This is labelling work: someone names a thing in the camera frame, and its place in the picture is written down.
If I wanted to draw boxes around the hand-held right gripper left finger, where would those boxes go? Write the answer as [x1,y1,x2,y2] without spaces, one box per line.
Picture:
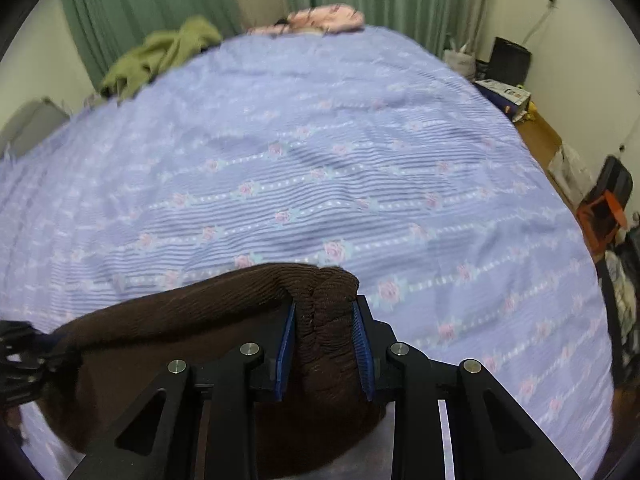
[67,302,298,480]

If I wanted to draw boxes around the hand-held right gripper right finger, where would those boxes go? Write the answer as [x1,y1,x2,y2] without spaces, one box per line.
[352,294,583,480]

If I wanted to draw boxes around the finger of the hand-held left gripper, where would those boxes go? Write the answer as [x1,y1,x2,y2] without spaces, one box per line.
[0,320,66,408]

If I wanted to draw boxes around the brown corduroy pants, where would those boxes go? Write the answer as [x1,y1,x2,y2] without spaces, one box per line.
[40,263,388,478]

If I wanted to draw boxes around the purple floral bed blanket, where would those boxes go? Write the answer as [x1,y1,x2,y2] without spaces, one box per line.
[0,25,615,480]

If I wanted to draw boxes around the pile of clothes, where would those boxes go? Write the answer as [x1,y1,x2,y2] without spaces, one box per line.
[597,227,640,386]

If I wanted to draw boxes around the white plastic bag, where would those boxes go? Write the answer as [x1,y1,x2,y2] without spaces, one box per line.
[547,144,596,208]

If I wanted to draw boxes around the orange and black bag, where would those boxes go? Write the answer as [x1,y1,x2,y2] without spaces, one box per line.
[575,156,634,263]

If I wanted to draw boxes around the printed cardboard box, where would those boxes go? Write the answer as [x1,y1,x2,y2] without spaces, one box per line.
[474,79,532,121]

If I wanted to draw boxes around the white paper bag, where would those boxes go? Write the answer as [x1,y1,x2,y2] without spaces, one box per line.
[442,35,478,81]

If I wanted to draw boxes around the green blanket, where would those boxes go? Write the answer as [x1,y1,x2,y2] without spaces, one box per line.
[98,15,224,103]

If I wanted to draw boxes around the pink pillow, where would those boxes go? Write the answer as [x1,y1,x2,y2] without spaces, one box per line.
[248,4,366,37]

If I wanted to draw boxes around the black bag by wall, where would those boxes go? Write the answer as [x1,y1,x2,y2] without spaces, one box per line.
[487,36,532,86]

